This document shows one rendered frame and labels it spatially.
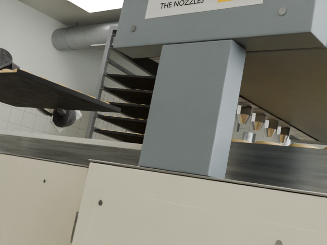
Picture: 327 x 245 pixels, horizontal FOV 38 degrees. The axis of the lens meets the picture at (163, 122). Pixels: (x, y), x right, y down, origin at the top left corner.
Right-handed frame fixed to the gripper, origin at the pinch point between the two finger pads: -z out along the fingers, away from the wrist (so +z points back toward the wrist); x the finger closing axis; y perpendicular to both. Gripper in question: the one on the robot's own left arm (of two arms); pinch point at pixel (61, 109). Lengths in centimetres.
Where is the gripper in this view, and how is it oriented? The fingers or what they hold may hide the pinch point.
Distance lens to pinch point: 177.1
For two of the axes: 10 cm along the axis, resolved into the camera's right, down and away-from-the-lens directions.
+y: 9.7, 2.1, 0.9
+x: 1.9, -9.7, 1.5
